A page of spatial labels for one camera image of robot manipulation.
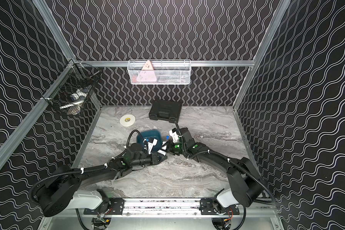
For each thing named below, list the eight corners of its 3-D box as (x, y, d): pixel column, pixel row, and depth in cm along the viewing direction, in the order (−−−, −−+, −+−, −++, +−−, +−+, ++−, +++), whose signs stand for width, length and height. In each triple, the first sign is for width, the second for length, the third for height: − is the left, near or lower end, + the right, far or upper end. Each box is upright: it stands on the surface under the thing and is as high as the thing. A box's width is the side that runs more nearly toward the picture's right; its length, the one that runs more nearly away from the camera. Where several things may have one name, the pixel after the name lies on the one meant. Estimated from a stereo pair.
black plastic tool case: (149, 120, 114) (148, 114, 109) (157, 102, 127) (156, 96, 122) (177, 124, 111) (177, 119, 106) (182, 105, 124) (182, 100, 119)
